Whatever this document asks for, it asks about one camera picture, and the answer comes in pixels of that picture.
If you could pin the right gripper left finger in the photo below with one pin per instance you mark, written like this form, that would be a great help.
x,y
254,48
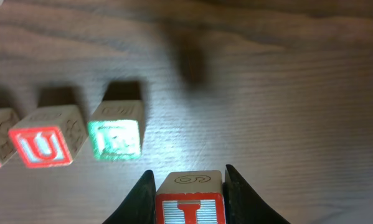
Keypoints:
x,y
139,206

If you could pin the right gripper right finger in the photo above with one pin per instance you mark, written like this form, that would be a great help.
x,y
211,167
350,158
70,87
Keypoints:
x,y
243,205

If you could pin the red I block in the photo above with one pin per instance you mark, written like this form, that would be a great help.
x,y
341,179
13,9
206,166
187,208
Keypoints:
x,y
194,197

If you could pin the green R block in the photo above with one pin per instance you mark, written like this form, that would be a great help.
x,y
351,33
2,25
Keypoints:
x,y
116,130

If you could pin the red U block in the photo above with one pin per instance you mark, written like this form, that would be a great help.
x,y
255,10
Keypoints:
x,y
50,136

